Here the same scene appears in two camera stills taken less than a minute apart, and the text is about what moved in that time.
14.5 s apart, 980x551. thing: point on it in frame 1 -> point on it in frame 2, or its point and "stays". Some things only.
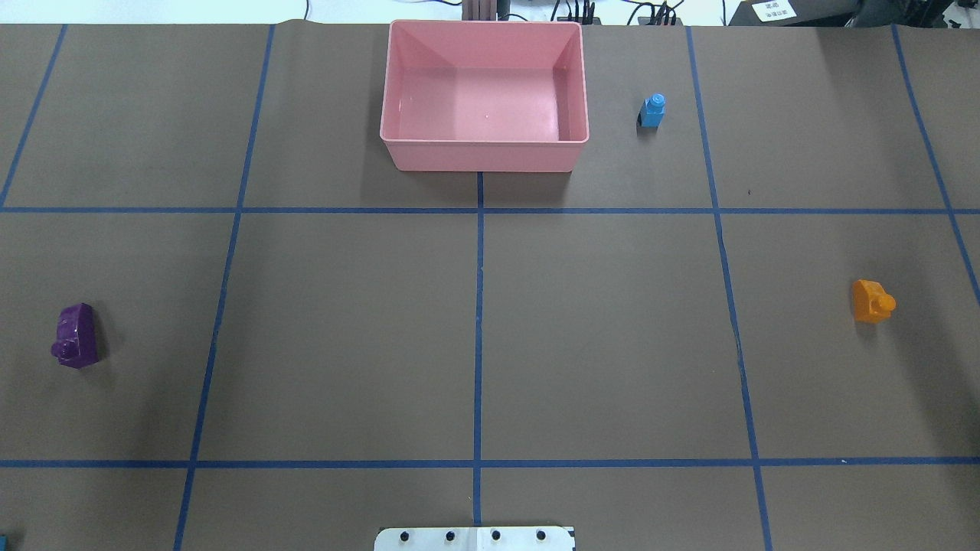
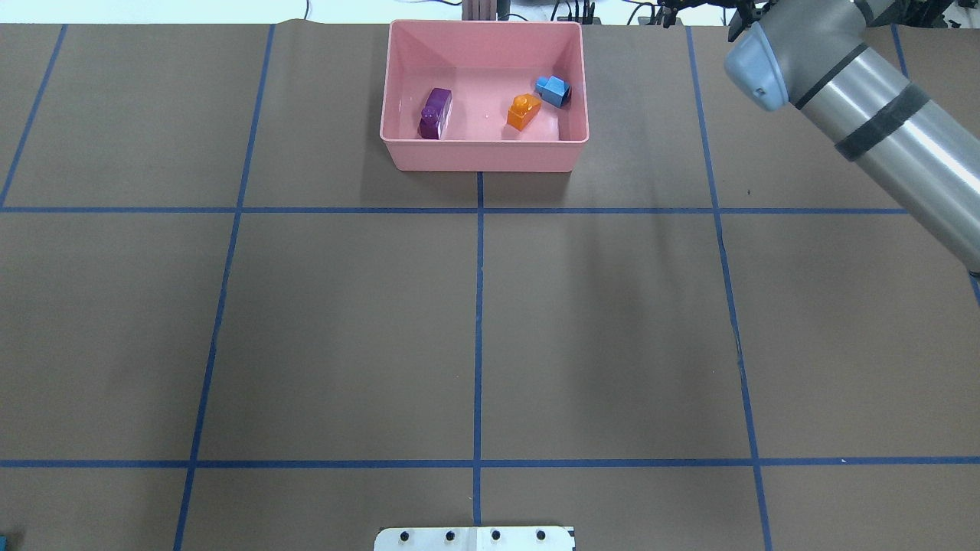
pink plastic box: x=493 y=96 stays
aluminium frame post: x=479 y=10 stays
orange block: x=872 y=302 -> x=522 y=110
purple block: x=76 y=345 -> x=436 y=115
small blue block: x=652 y=111 -> x=553 y=90
